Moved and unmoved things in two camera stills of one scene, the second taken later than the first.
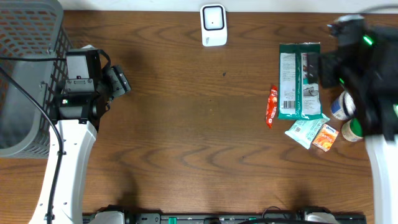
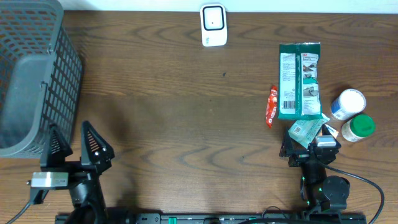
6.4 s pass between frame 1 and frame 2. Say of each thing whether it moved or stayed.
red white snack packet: stayed
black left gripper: moved
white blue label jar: stayed
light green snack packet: stayed
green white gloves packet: stayed
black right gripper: moved
